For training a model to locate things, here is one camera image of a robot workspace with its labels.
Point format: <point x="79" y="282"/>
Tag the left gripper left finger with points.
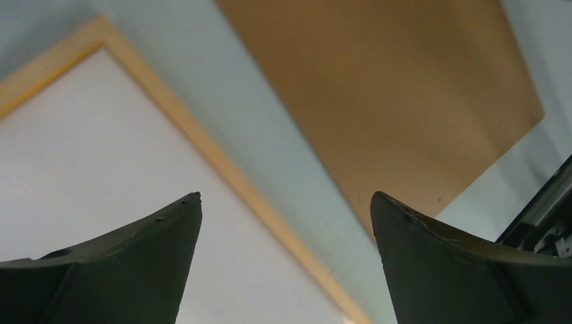
<point x="134" y="274"/>

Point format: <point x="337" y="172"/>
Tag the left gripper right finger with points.
<point x="437" y="273"/>

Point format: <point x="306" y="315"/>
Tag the landscape photo print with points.
<point x="91" y="152"/>

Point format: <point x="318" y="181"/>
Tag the orange wooden picture frame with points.
<point x="99" y="33"/>

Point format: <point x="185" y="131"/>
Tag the brown backing board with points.
<point x="413" y="98"/>

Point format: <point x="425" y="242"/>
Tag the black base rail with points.
<point x="544" y="224"/>

